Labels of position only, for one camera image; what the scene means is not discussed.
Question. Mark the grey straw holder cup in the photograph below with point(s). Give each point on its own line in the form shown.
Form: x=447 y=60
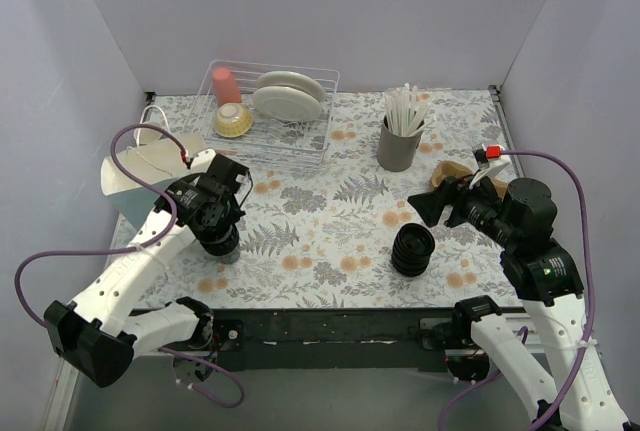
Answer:
x=396 y=153

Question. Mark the brown cardboard cup carrier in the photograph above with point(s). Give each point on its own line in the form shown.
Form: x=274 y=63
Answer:
x=453 y=169

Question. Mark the floral table mat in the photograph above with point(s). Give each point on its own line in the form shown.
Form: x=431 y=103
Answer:
x=322 y=237

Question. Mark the white wire dish rack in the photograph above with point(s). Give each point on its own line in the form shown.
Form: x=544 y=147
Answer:
x=289 y=129

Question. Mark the yellow patterned bowl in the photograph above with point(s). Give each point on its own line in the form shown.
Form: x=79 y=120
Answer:
x=232 y=120

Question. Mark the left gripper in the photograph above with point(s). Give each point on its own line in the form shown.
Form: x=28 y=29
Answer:
x=220 y=242

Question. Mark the small white mug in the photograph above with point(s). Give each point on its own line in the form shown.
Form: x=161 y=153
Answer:
x=148 y=134

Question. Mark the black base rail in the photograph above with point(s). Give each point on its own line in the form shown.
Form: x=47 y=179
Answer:
x=325 y=338

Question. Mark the rear white plate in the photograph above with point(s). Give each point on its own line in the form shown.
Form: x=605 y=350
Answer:
x=293 y=80

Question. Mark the bundle of white straws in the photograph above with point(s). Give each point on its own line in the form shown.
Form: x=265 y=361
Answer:
x=408 y=110

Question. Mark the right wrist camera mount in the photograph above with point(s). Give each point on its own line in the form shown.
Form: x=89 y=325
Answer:
x=491 y=160

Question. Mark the stack of black lids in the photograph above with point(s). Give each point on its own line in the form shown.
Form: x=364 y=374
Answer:
x=412 y=249

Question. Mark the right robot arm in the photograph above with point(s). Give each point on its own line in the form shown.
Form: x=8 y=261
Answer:
x=572 y=393

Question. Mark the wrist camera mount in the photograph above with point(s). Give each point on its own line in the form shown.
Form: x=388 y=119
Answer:
x=491 y=160
x=200 y=161

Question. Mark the pink plastic cup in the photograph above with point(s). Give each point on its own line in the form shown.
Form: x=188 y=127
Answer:
x=226 y=88

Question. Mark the front white plate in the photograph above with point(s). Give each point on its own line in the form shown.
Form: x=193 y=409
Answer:
x=286 y=104

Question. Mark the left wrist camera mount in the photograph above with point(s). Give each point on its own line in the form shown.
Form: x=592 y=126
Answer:
x=200 y=161

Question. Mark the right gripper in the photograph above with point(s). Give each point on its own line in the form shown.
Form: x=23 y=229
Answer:
x=448 y=206

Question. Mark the dark coffee cup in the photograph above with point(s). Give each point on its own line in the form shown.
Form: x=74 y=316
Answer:
x=227 y=249

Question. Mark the white plate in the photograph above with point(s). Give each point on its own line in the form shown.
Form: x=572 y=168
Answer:
x=286 y=104
x=293 y=80

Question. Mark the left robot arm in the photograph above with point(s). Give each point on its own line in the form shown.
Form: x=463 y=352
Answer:
x=97 y=333

